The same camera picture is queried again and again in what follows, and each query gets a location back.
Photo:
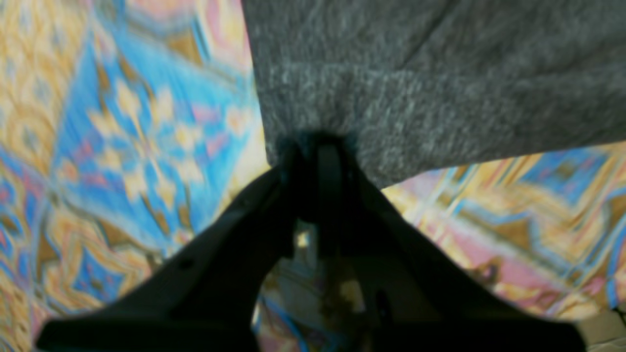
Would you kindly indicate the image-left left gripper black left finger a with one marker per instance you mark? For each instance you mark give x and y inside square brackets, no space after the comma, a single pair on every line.
[202,299]

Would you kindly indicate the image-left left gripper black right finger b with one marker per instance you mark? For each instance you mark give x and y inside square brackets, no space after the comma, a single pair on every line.
[418,300]

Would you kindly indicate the grey t-shirt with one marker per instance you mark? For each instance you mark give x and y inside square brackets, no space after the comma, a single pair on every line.
[420,85]

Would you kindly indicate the patterned tile tablecloth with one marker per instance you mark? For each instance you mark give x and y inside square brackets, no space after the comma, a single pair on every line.
[128,126]

